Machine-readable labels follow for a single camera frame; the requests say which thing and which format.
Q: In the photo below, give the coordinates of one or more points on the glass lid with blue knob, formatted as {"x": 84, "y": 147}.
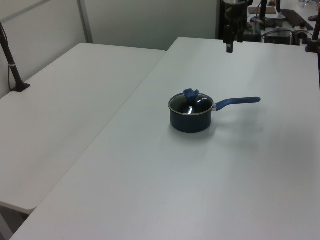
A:
{"x": 191, "y": 105}

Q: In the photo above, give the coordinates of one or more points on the black keyboard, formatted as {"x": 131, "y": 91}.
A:
{"x": 293, "y": 16}

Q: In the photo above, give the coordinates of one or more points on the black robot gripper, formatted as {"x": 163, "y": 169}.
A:
{"x": 234, "y": 13}

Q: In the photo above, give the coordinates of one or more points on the black camera stand with clamp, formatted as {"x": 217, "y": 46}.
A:
{"x": 313, "y": 43}

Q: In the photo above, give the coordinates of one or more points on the black electronics box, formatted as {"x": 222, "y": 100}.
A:
{"x": 278, "y": 36}

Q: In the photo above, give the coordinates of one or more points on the black camera stand with flat base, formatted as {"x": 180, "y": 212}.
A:
{"x": 12, "y": 67}

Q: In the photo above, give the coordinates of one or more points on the black monitor stand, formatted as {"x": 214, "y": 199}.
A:
{"x": 261, "y": 15}

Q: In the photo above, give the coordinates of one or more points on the white folding side table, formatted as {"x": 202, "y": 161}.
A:
{"x": 50, "y": 120}

